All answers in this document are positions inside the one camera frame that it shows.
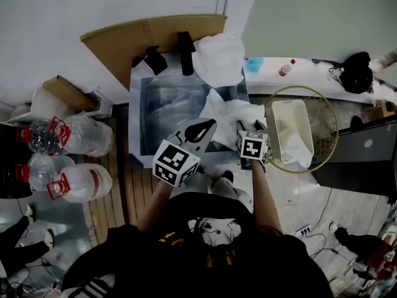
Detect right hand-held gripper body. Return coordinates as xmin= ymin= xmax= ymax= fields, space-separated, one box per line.
xmin=236 ymin=130 xmax=269 ymax=167

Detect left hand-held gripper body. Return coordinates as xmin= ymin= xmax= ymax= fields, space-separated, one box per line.
xmin=151 ymin=133 xmax=205 ymax=188

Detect white cloth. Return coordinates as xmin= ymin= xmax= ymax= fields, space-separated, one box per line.
xmin=192 ymin=32 xmax=246 ymax=88
xmin=280 ymin=134 xmax=314 ymax=169
xmin=200 ymin=88 xmax=268 ymax=151

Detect white plastic basket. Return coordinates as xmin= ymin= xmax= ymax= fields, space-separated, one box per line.
xmin=266 ymin=99 xmax=314 ymax=165

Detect person's right forearm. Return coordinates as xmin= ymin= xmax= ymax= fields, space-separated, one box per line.
xmin=250 ymin=160 xmax=283 ymax=237

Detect person's left forearm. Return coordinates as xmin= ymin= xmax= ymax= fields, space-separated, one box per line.
xmin=136 ymin=178 xmax=174 ymax=234

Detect long cardboard box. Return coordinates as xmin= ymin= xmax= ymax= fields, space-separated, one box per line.
xmin=42 ymin=75 xmax=97 ymax=111

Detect white open box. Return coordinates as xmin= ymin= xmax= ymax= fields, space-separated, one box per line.
xmin=6 ymin=85 xmax=112 ymax=124

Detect grey square sink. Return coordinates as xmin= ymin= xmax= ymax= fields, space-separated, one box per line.
xmin=128 ymin=53 xmax=251 ymax=169

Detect person's light trousers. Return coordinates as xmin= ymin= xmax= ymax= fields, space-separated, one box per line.
xmin=182 ymin=166 xmax=254 ymax=210

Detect blue cloth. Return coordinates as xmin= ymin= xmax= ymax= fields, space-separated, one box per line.
xmin=244 ymin=57 xmax=264 ymax=73

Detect white window ledge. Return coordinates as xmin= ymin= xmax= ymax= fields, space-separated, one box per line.
xmin=243 ymin=56 xmax=397 ymax=108

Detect wooden slat pallet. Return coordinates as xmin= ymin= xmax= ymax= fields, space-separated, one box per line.
xmin=83 ymin=104 xmax=162 ymax=248

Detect black pump bottle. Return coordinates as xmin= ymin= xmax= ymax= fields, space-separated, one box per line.
xmin=144 ymin=45 xmax=168 ymax=76

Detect tall black bottle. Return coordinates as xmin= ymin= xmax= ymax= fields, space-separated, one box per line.
xmin=177 ymin=31 xmax=197 ymax=76

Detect large plastic water bottle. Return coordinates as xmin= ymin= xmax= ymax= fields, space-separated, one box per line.
xmin=15 ymin=153 xmax=75 ymax=192
xmin=48 ymin=114 xmax=114 ymax=157
xmin=47 ymin=163 xmax=113 ymax=204

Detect white power strip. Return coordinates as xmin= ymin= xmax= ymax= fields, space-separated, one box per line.
xmin=293 ymin=224 xmax=312 ymax=238

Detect person's black shirt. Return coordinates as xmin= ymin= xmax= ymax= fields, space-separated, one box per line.
xmin=60 ymin=192 xmax=334 ymax=298

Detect dark grey desk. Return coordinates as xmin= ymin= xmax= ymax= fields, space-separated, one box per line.
xmin=311 ymin=115 xmax=397 ymax=204

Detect large cardboard sheet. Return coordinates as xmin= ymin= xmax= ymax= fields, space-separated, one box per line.
xmin=79 ymin=14 xmax=229 ymax=91

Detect black bag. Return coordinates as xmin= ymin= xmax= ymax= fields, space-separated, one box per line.
xmin=339 ymin=52 xmax=375 ymax=94

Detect pale roller blind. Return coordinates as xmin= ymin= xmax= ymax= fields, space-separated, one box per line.
xmin=241 ymin=0 xmax=397 ymax=63

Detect ridged clear water bottle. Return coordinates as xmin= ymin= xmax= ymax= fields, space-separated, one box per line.
xmin=17 ymin=119 xmax=69 ymax=155

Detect gold wire basket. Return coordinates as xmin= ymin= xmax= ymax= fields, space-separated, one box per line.
xmin=263 ymin=85 xmax=339 ymax=173

